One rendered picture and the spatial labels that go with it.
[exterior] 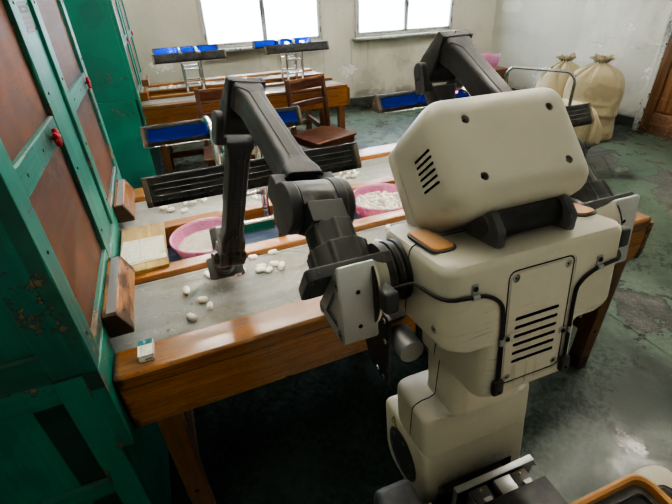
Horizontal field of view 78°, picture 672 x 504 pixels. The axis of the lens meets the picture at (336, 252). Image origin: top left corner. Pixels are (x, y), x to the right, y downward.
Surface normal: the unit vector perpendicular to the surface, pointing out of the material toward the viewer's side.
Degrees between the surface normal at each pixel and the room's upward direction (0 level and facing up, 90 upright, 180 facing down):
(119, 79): 90
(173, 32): 90
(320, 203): 39
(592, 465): 0
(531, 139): 48
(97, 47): 90
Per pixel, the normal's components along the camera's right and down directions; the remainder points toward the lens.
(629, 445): -0.04, -0.85
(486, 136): 0.23, -0.21
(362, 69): 0.36, 0.48
